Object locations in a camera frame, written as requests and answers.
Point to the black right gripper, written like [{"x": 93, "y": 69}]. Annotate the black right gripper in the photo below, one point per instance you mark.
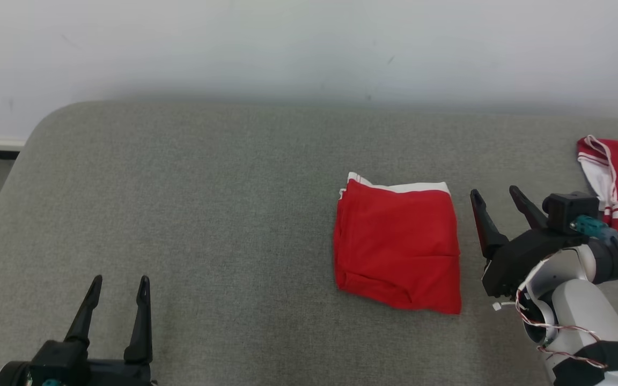
[{"x": 529, "y": 257}]

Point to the grey fabric sofa seat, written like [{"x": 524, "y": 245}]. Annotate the grey fabric sofa seat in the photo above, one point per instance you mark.
[{"x": 207, "y": 214}]

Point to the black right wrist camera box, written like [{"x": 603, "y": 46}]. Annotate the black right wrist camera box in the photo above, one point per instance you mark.
[{"x": 572, "y": 212}]

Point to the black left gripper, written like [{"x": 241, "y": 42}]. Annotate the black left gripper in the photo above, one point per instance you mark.
[{"x": 67, "y": 367}]

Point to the red shorts with white stripe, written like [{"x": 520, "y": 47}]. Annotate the red shorts with white stripe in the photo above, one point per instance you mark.
[{"x": 400, "y": 246}]

